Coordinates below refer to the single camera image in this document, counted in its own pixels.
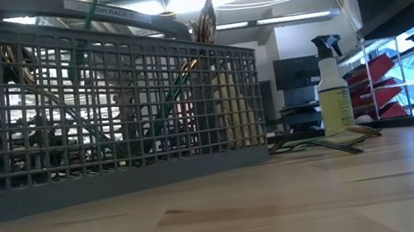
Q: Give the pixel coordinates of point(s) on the grey mesh cutlery basket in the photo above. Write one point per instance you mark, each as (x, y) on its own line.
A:
(118, 184)

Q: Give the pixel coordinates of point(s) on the black desk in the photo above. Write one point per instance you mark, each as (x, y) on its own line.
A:
(300, 115)

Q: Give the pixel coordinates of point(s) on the fluorescent light strip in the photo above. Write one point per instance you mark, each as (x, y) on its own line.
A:
(232, 25)
(291, 18)

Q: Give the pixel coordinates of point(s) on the black monitor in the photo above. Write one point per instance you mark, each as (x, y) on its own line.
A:
(296, 72)

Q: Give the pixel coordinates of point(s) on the white spray bottle black trigger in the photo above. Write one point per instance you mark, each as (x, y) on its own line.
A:
(336, 104)

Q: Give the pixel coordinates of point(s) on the metal shelf rack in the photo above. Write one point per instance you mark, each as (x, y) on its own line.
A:
(369, 78)

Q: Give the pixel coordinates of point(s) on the red storage bin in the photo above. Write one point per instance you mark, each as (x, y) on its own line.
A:
(383, 94)
(391, 111)
(374, 68)

